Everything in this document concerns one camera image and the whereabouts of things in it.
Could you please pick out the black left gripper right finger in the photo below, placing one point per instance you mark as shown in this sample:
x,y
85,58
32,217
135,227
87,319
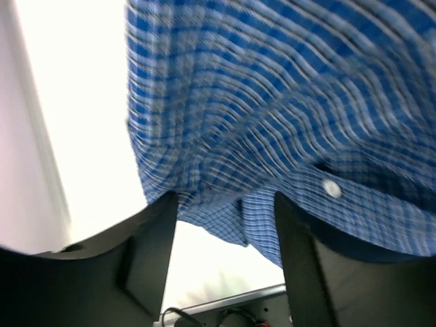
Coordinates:
x,y
332,279

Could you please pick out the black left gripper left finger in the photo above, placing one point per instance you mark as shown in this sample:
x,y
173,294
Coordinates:
x,y
116,278

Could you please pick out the blue checked shirt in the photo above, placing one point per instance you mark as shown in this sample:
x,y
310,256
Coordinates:
x,y
331,103

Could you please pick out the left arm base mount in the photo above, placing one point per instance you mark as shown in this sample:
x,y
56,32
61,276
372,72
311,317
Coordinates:
x,y
263,307

